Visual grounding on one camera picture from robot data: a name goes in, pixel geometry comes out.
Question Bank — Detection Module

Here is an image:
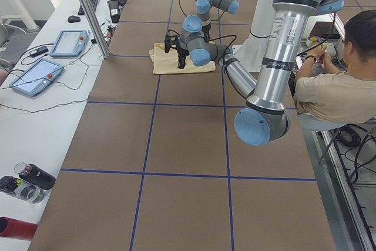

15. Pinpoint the clear bottle green strap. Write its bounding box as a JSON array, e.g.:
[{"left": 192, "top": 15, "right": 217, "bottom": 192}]
[{"left": 0, "top": 175, "right": 45, "bottom": 204}]

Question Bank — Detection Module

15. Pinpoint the blue teach pendant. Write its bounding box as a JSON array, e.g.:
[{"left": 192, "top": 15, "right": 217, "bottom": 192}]
[
  {"left": 49, "top": 30, "right": 88, "bottom": 57},
  {"left": 9, "top": 58, "right": 64, "bottom": 97}
]

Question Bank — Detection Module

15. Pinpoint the aluminium frame post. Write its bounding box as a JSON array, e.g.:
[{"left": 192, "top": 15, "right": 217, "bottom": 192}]
[{"left": 79, "top": 0, "right": 110, "bottom": 59}]

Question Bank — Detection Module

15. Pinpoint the lower blue teach pendant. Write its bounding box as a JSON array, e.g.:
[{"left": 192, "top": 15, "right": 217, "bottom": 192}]
[{"left": 9, "top": 58, "right": 64, "bottom": 97}]

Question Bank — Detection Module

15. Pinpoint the seated person beige shirt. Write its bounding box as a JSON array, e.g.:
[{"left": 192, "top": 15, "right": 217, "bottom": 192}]
[{"left": 293, "top": 10, "right": 375, "bottom": 123}]

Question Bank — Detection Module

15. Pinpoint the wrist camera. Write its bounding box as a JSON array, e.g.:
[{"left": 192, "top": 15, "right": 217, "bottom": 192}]
[{"left": 164, "top": 32, "right": 179, "bottom": 53}]

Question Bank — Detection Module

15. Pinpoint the beige printed t-shirt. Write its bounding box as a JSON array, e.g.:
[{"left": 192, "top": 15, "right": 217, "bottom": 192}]
[{"left": 149, "top": 43, "right": 216, "bottom": 75}]

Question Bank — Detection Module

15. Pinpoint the upper blue teach pendant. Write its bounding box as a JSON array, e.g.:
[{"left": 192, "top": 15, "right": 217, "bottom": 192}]
[{"left": 49, "top": 30, "right": 88, "bottom": 57}]

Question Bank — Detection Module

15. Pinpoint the red bottle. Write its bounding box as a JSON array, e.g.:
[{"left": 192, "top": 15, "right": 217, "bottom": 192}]
[{"left": 1, "top": 216, "right": 38, "bottom": 241}]

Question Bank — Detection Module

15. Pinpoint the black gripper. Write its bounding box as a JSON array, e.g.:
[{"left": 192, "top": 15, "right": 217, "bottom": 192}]
[
  {"left": 202, "top": 26, "right": 210, "bottom": 41},
  {"left": 176, "top": 43, "right": 189, "bottom": 69}
]

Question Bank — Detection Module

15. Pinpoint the black water bottle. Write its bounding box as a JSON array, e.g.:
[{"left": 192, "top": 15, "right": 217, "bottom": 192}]
[{"left": 14, "top": 162, "right": 56, "bottom": 190}]

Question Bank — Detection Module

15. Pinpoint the black computer mouse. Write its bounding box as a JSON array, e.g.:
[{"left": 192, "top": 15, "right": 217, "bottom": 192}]
[{"left": 67, "top": 15, "right": 81, "bottom": 24}]

